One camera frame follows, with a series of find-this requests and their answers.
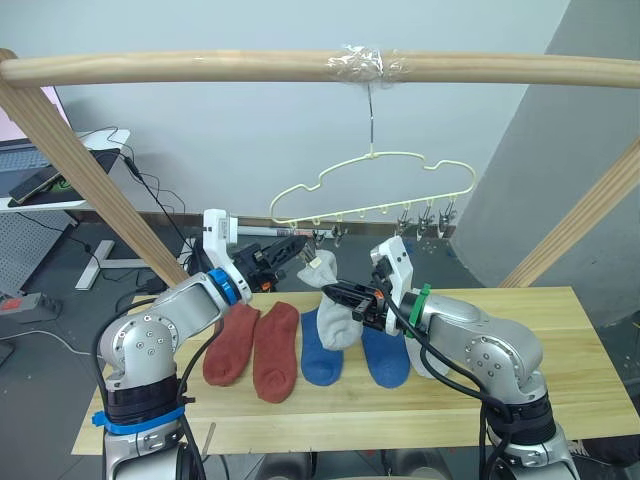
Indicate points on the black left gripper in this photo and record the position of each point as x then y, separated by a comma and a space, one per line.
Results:
250, 264

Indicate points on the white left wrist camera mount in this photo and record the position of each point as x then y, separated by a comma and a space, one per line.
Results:
217, 235

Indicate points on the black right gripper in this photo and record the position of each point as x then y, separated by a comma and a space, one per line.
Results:
372, 307

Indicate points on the red sock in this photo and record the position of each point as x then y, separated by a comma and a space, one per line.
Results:
227, 350
275, 360

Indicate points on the black smartphone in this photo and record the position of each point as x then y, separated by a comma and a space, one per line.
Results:
32, 186

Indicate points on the brown baseboard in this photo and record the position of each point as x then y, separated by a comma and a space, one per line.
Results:
372, 229

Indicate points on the white desk foot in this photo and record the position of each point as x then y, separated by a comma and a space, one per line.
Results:
97, 260

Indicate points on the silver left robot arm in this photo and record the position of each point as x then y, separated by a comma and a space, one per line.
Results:
150, 330

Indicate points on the grey laptop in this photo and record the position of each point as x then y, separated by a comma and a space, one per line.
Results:
20, 165

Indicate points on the wooden rack slanted leg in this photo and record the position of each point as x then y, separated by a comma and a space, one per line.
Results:
575, 220
75, 160

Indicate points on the grey pegboard panel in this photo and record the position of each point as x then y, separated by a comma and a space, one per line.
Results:
25, 245

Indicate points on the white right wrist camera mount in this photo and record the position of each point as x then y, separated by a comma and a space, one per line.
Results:
398, 265

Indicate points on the clear tape wrap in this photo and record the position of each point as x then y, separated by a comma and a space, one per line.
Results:
360, 62

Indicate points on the white tube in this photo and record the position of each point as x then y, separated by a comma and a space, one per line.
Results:
260, 230

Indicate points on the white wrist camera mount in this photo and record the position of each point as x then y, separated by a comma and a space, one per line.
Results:
217, 235
398, 265

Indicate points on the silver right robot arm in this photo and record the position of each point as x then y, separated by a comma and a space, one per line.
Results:
480, 330

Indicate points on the cream clip hanger frame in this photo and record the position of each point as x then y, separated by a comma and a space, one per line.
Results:
371, 156

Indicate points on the black desk mat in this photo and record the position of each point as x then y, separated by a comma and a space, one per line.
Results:
102, 162

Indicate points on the white desk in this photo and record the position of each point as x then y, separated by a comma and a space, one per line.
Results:
100, 140

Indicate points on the blue sock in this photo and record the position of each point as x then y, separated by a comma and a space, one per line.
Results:
320, 360
385, 362

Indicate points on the wooden rack top rod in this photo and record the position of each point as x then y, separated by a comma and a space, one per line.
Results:
200, 67

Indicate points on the grey power strip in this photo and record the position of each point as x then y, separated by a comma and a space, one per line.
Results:
30, 303

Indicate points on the grey sock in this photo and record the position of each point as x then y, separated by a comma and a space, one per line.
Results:
337, 327
420, 366

